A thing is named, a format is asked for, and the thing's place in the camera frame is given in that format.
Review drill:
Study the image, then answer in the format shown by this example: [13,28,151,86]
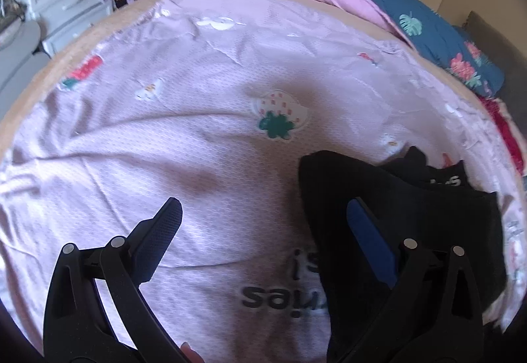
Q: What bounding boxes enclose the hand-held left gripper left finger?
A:
[43,197,194,363]

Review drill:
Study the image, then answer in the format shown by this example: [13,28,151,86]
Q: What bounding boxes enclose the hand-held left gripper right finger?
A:
[342,197,486,363]

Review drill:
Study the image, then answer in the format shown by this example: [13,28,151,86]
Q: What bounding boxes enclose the black pants with orange waistband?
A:
[298,151,508,363]

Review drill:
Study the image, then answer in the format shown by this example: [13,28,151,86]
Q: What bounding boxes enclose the person's left hand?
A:
[179,342,205,363]

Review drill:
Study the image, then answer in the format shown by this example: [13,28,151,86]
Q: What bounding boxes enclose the black garment with white letters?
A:
[383,146,469,192]

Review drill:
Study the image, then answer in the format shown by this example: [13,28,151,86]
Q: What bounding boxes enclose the lilac printed blanket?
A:
[0,0,524,363]

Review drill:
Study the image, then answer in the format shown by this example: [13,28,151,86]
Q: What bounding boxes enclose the red cloth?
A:
[477,95,524,179]

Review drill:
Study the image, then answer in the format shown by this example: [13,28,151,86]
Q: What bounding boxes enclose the blue floral quilt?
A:
[305,0,506,97]

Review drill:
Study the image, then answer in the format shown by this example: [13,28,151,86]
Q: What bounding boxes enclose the grey curved dresser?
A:
[0,19,47,117]

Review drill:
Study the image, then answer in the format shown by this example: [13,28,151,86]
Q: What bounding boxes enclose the grey headboard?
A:
[460,11,527,111]

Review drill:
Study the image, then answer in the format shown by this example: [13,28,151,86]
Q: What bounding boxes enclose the white drawer cabinet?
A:
[12,0,115,56]

